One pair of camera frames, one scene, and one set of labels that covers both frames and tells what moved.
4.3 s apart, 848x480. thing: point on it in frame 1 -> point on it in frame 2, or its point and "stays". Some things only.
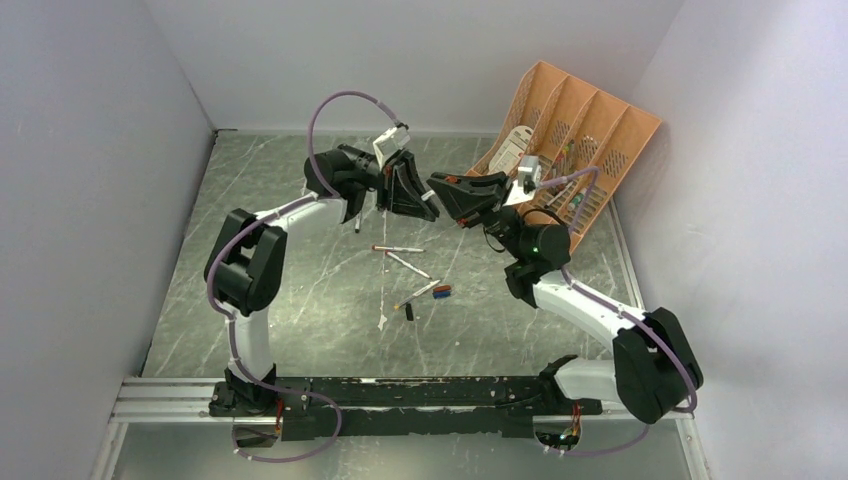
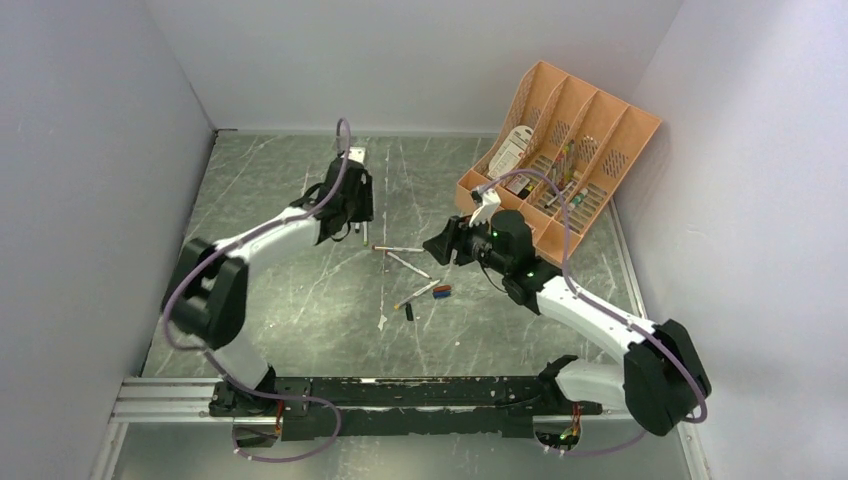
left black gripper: [402, 188] -> [366, 191]
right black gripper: [471, 202] -> [456, 234]
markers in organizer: [562, 166] stays
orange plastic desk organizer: [572, 128] stays
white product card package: [510, 151] stays
